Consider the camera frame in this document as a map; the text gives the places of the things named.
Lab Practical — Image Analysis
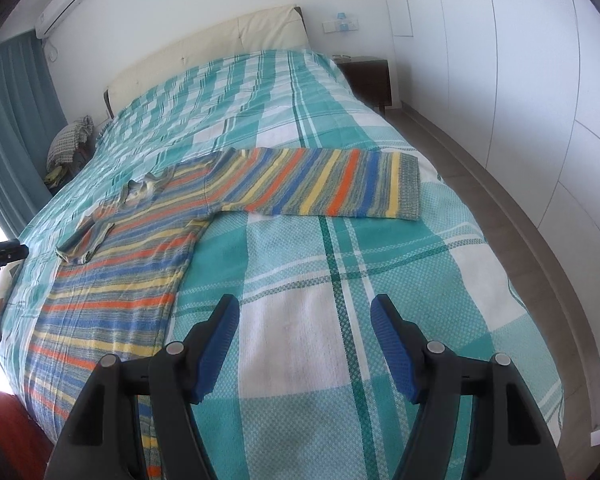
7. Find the red fabric item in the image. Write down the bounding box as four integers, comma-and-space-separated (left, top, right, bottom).
0, 387, 56, 480

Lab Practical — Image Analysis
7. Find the pile of folded cloths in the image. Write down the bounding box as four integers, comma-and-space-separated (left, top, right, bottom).
45, 116, 97, 191

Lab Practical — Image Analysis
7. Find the teal curtain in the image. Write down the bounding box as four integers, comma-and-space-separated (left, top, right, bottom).
0, 30, 68, 233

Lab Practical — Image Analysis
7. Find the white wardrobe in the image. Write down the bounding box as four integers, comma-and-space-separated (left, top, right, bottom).
380, 0, 600, 396

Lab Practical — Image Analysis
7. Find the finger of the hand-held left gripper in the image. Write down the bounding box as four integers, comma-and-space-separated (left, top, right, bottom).
0, 241, 29, 273

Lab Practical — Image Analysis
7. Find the cream padded headboard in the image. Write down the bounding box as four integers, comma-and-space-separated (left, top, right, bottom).
103, 4, 308, 118

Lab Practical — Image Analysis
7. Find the teal plaid blanket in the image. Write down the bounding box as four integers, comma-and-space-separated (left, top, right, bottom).
0, 49, 566, 480

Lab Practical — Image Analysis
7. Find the dark wooden nightstand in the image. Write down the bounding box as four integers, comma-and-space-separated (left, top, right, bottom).
336, 56, 393, 115

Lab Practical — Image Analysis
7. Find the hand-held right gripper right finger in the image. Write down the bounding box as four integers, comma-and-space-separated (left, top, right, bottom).
370, 294, 567, 480

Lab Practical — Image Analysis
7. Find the white air conditioner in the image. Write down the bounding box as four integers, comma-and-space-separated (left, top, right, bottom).
35, 0, 98, 40

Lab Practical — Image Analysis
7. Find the striped knit sweater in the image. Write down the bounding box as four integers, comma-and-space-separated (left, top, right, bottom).
22, 147, 421, 480

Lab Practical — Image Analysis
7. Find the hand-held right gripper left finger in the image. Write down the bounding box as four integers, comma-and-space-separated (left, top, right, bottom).
47, 294, 241, 480

